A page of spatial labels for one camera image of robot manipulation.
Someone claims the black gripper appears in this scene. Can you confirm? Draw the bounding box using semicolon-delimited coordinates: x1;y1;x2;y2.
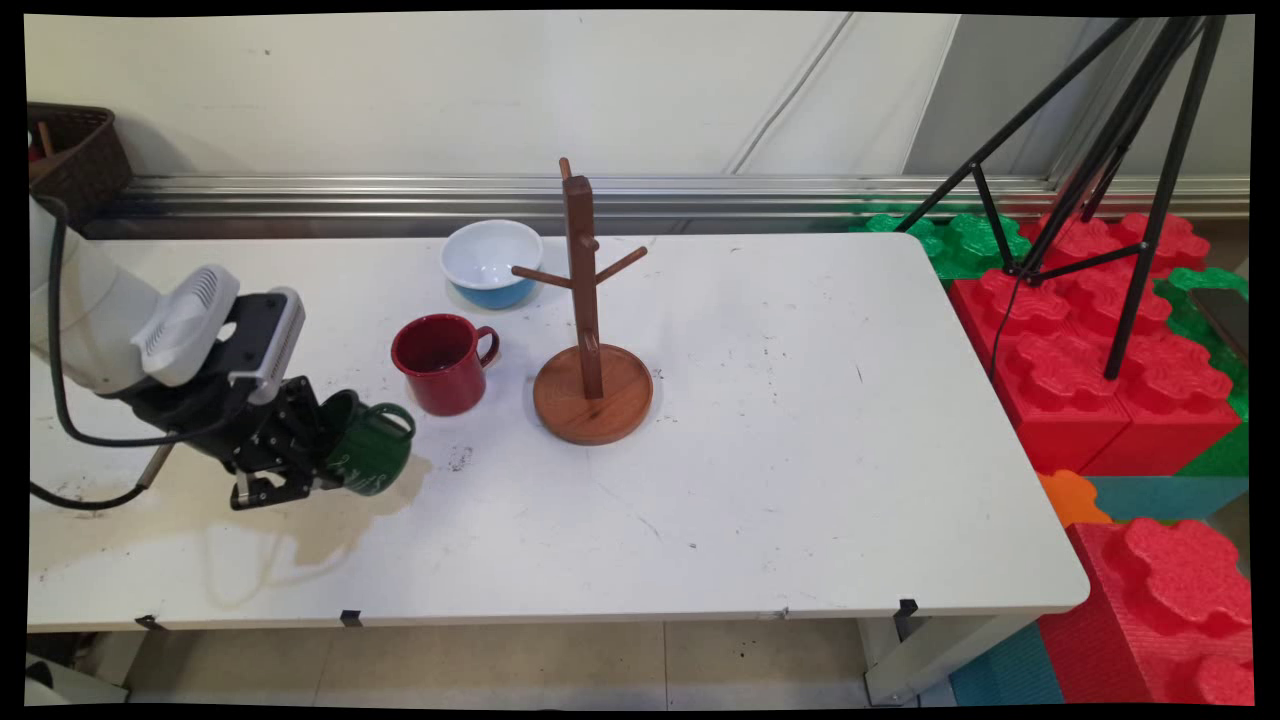
120;378;351;512

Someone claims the green enamel mug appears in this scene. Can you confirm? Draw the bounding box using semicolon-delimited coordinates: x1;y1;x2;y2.
320;390;417;497

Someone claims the red enamel mug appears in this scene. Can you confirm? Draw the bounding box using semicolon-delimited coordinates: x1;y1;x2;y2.
390;313;501;417

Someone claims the white and blue bowl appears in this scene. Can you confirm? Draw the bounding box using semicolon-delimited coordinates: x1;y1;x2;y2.
441;219;546;311

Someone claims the brown wooden mug tree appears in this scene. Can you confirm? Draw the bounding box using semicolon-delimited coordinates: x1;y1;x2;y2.
510;158;655;447

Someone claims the dark brown wicker basket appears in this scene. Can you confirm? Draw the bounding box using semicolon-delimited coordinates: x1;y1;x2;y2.
28;102;134;226

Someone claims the green foam block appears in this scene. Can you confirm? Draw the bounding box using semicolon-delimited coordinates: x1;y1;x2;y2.
848;212;1033;281
1155;265;1251;477

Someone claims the teal foam block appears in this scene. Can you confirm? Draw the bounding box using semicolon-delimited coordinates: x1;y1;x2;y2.
948;620;1067;707

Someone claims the large red foam block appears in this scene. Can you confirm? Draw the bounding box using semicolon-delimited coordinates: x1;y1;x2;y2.
948;268;1237;477

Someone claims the orange foam piece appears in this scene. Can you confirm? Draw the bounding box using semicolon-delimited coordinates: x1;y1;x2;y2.
1037;470;1113;529

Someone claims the teal foam mat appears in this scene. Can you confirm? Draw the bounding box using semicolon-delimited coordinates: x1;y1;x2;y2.
1085;475;1251;523

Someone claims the black tripod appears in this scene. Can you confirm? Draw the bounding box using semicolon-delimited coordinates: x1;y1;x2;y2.
893;15;1229;381

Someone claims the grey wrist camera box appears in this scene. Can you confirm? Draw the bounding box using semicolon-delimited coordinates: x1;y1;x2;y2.
215;287;306;406

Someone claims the black cable with silver plug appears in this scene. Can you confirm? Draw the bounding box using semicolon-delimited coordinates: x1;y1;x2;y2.
28;440;176;512

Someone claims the aluminium wall rail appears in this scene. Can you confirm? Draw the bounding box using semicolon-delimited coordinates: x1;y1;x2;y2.
125;175;1251;221

